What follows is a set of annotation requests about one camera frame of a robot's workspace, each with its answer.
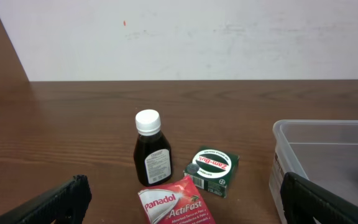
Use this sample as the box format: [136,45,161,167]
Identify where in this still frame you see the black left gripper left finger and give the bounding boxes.
[0,175,92,224]

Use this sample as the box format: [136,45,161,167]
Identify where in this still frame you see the clear plastic container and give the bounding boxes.
[269,119,358,223]

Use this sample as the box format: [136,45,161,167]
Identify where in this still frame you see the dark syrup bottle white cap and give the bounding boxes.
[134,109,173,187]

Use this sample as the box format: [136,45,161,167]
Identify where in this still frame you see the green Zam-Buk box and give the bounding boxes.
[183,146,239,198]

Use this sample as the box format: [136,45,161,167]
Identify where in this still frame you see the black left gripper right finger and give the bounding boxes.
[280,172,358,224]

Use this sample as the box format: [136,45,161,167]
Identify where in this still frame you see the red Panadol ActiFast box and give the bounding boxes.
[138,176,216,224]

